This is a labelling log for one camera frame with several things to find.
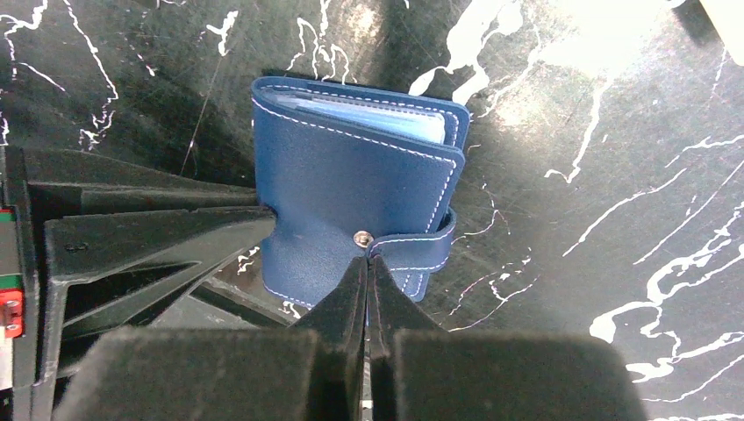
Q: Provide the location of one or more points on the navy blue card holder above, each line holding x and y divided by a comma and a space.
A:
352, 171

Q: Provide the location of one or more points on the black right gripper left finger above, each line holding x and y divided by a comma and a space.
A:
311, 370

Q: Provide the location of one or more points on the white card stack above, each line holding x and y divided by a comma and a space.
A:
727, 19

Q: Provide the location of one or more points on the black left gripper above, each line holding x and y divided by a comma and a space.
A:
121, 243

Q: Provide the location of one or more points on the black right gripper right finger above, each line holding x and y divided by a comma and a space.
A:
421, 372

